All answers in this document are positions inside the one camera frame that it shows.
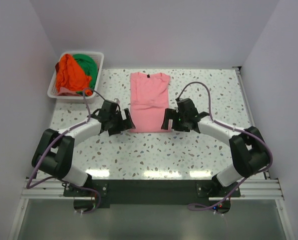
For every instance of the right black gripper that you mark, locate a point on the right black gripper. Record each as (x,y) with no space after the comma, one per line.
(169,113)

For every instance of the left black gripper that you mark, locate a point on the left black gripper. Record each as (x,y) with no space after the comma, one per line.
(124,124)

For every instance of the pink t shirt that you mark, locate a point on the pink t shirt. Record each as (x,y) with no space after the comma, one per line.
(149,97)

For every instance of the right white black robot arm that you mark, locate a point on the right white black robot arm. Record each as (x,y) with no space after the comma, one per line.
(249,152)

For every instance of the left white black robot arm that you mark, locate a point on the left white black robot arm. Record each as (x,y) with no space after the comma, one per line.
(54,153)

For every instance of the green t shirt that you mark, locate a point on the green t shirt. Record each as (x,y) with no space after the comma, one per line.
(89,66)

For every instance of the orange t shirt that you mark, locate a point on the orange t shirt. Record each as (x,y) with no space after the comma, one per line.
(71,78)

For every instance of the dark red garment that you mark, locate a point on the dark red garment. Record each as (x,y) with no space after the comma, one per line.
(57,67)

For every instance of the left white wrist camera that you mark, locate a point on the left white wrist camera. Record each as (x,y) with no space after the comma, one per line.
(117,100)

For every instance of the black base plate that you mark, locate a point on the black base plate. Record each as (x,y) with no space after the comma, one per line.
(152,192)

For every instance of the aluminium frame rail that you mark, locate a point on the aluminium frame rail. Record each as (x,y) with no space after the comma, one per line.
(150,113)

